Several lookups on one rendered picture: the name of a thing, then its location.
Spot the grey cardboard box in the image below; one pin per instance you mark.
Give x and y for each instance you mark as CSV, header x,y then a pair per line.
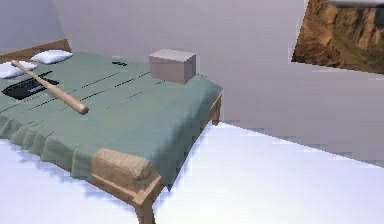
x,y
171,66

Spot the wooden bed with green cover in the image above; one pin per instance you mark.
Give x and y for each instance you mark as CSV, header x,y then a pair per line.
x,y
133,113

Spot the wooden baseball bat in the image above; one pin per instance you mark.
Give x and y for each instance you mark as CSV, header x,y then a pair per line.
x,y
56,91

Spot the white pillow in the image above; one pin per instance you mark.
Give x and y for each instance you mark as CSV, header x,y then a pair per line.
x,y
51,56
11,70

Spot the framed brown rock picture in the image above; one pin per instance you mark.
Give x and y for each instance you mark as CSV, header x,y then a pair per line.
x,y
343,33

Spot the black laptop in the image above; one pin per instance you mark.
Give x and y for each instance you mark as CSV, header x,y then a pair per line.
x,y
23,88

